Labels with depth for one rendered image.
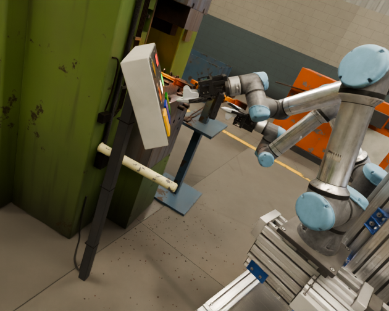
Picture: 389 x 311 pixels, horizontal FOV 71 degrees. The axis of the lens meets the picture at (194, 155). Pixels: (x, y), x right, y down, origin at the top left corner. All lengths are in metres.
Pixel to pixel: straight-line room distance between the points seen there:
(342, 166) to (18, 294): 1.44
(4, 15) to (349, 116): 1.33
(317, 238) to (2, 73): 1.46
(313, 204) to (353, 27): 8.19
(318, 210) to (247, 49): 8.61
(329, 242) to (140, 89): 0.80
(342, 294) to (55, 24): 1.49
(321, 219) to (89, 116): 1.03
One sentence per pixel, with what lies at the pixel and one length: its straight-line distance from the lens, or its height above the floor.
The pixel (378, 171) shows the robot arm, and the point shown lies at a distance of 1.51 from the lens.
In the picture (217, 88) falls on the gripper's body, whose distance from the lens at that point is 1.11.
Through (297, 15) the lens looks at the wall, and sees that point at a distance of 9.11.
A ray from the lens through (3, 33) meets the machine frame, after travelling 1.48.
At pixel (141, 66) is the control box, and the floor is 1.17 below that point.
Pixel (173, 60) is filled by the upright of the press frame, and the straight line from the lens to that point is 1.83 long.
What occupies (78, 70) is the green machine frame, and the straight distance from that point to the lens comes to 1.34.
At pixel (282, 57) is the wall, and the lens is 9.02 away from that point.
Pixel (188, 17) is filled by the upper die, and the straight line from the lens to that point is 1.43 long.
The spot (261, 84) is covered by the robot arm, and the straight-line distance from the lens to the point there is 1.11.
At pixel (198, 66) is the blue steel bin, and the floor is 0.58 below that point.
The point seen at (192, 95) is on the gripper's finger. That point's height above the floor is 1.08.
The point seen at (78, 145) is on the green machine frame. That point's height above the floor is 0.61.
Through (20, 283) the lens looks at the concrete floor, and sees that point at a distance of 1.64.
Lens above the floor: 1.35
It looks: 26 degrees down
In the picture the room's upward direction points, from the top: 23 degrees clockwise
